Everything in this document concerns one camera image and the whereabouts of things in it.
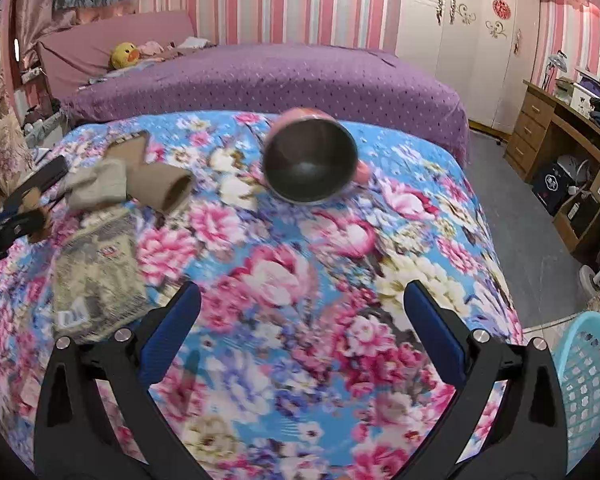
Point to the long cardboard tube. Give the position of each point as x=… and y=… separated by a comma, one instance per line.
x=155, y=185

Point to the wooden desk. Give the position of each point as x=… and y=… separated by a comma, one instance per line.
x=535, y=125

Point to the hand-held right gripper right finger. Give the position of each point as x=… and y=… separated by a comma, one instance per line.
x=432, y=332

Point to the desk lamp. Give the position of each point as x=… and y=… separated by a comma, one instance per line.
x=555, y=67

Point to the pink plush toy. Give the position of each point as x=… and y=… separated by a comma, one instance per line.
x=151, y=48

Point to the pink sofa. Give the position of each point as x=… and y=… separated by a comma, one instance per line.
x=80, y=45

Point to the purple bedspread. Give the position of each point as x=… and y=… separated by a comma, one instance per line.
x=280, y=80

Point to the grey printed packet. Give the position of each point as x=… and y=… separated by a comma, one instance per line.
x=97, y=275

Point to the beige fuzzy sock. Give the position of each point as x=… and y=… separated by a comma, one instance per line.
x=97, y=185

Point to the pink metal-lined cup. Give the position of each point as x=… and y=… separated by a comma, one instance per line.
x=310, y=155

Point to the floral curtain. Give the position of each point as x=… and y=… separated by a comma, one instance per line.
x=0, y=125

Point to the brown cardboard piece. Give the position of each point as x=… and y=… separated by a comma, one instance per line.
x=35, y=217

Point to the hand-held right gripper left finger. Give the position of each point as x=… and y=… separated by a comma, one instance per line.
x=172, y=332

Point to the teal plastic basket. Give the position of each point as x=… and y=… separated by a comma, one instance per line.
x=590, y=385

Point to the white wardrobe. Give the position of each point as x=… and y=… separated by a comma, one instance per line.
x=470, y=60

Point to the yellow duck plush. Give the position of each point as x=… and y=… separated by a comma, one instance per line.
x=125, y=56

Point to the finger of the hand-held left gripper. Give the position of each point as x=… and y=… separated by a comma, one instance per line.
x=5, y=232

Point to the floral blanket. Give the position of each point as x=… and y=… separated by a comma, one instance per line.
x=300, y=285

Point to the short cardboard tube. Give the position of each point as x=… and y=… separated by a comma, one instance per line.
x=127, y=147

